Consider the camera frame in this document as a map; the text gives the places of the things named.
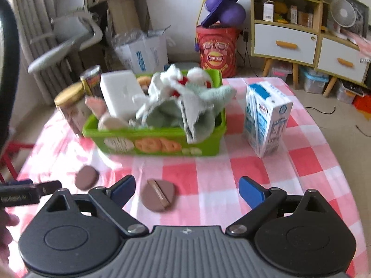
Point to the red white santa plush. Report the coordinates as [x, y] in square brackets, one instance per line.
[161, 85]

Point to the white office chair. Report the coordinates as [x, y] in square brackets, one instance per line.
[75, 29]

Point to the yellow black tin can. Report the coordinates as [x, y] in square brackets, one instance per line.
[91, 79]

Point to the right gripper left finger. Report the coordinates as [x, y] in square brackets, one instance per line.
[109, 203]

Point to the blue white milk carton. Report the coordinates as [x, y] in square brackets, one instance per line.
[267, 113]

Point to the grey green towel cloth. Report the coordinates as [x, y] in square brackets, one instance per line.
[195, 110]

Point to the gold lid cookie jar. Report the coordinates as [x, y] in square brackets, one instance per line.
[71, 103]

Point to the red Lays chip bucket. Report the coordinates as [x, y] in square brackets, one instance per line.
[217, 47]

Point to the white foam sponge block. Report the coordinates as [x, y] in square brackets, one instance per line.
[122, 93]

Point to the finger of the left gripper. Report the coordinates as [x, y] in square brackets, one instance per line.
[47, 188]
[19, 182]

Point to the person left hand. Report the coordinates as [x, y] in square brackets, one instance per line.
[7, 220]

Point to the framed picture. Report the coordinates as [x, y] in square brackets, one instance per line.
[362, 15]

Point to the grey white plush bunny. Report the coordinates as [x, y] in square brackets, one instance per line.
[110, 123]

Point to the white blue paper bag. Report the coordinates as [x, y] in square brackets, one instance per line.
[143, 52]

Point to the purple saturn hopper ball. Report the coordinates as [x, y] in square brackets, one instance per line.
[228, 12]

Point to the green plastic cookie bin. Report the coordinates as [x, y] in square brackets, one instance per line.
[168, 141]

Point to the brown round powder puff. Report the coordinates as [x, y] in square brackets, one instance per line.
[86, 178]

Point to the small white desk fan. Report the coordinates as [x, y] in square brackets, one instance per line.
[342, 15]

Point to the wooden white drawer cabinet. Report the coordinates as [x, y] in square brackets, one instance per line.
[313, 46]

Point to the pink plush toy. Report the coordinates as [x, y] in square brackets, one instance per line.
[97, 106]

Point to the hamburger plush toy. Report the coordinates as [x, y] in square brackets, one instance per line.
[144, 82]

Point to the red white checkered tablecloth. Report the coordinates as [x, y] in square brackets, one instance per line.
[207, 187]

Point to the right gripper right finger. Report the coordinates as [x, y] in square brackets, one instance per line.
[264, 204]

